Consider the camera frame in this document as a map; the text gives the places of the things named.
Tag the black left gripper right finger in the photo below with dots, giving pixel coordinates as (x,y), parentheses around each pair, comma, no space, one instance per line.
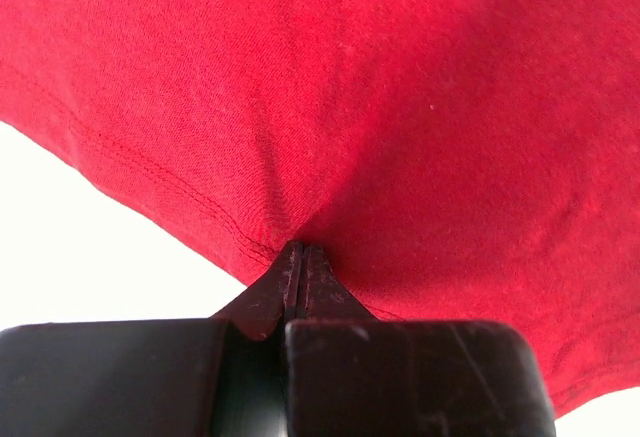
(351,374)

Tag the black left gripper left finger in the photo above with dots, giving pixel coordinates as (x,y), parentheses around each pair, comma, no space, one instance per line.
(215,376)

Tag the red t shirt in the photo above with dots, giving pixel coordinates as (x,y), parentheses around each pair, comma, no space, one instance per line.
(456,158)

